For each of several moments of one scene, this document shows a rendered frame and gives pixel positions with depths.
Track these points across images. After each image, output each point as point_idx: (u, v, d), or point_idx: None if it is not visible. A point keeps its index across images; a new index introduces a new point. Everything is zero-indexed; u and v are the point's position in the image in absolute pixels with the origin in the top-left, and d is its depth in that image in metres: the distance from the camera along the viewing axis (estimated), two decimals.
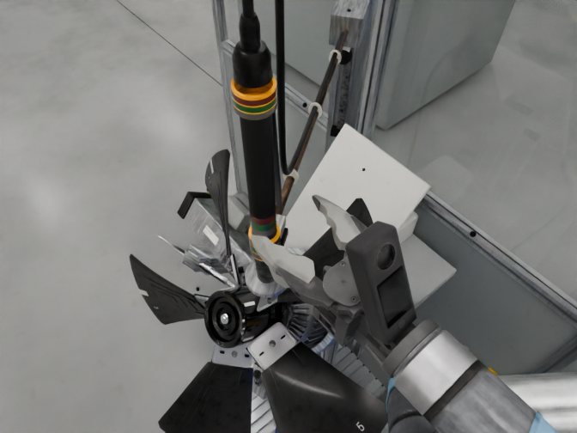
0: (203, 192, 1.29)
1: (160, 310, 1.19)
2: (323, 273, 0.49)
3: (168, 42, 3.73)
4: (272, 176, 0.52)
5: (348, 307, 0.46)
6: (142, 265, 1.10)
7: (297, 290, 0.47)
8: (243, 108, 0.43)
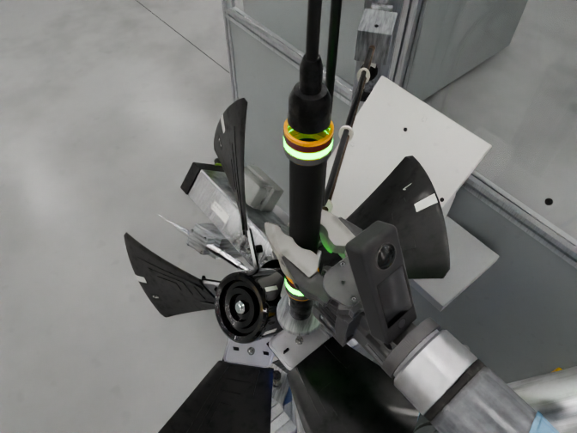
0: (211, 164, 1.11)
1: (160, 300, 1.01)
2: (323, 273, 0.49)
3: (169, 26, 3.55)
4: (318, 218, 0.48)
5: (348, 307, 0.46)
6: (138, 246, 0.93)
7: (296, 282, 0.47)
8: (297, 154, 0.39)
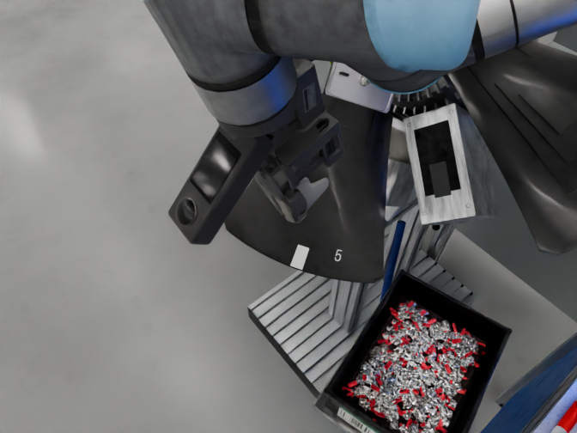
0: None
1: None
2: None
3: None
4: None
5: (271, 179, 0.40)
6: None
7: (297, 217, 0.45)
8: None
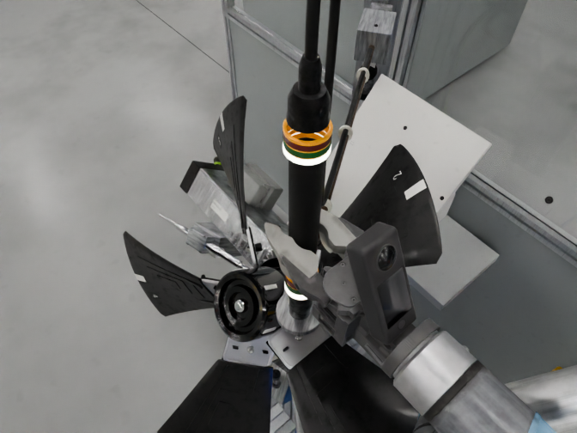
0: (210, 163, 1.11)
1: (220, 148, 0.90)
2: (323, 273, 0.49)
3: (168, 25, 3.55)
4: (318, 217, 0.49)
5: (348, 307, 0.46)
6: (240, 129, 0.76)
7: (297, 283, 0.47)
8: (296, 153, 0.39)
